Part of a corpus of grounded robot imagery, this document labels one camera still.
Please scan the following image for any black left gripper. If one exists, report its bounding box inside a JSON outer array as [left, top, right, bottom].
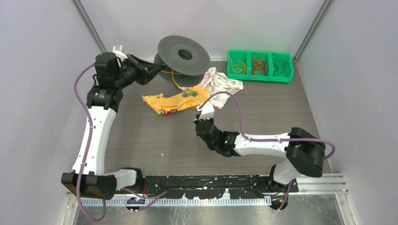
[[114, 53, 164, 89]]

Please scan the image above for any black cable spool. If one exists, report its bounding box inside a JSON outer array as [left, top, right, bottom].
[[154, 35, 211, 87]]

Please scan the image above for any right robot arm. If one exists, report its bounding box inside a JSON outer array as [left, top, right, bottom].
[[194, 119, 325, 192]]

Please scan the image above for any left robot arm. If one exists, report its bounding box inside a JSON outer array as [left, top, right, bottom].
[[61, 51, 163, 200]]

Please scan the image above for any yellow snack bag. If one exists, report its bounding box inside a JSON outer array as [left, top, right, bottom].
[[142, 85, 210, 115]]

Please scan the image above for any white patterned cloth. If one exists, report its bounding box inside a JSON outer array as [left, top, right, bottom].
[[200, 67, 244, 109]]

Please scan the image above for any green three-compartment bin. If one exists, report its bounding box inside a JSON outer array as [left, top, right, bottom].
[[227, 50, 294, 83]]

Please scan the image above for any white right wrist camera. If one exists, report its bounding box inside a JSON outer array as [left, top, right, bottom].
[[195, 102, 214, 120]]

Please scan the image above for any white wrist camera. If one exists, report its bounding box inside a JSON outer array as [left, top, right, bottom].
[[195, 102, 214, 120], [112, 45, 128, 61]]

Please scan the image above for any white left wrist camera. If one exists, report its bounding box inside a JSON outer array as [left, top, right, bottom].
[[112, 45, 128, 61]]

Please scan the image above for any yellow wire bundle in bin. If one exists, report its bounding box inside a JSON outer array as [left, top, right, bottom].
[[228, 56, 248, 75]]

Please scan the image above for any red wire bundle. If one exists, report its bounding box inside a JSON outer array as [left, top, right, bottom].
[[250, 54, 268, 76]]

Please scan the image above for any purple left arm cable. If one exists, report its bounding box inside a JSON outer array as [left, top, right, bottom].
[[73, 62, 168, 223]]

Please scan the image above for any slotted aluminium rail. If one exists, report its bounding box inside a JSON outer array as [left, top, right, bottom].
[[77, 196, 272, 207]]

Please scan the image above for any dark green wire bundle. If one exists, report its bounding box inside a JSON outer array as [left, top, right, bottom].
[[271, 53, 291, 75]]

